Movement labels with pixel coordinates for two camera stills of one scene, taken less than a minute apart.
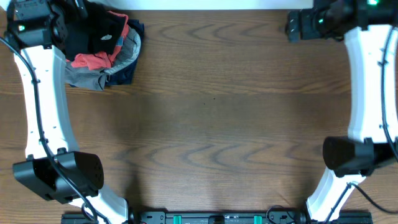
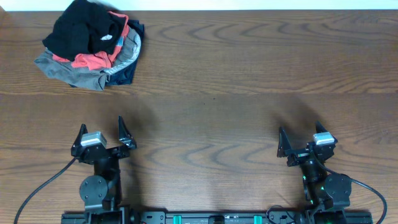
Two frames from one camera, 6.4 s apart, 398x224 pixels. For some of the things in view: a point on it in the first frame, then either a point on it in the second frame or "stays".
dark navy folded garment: (127, 77) stays
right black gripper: (308, 32) to (298, 156)
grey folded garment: (96, 79) stays
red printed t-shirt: (101, 60) stays
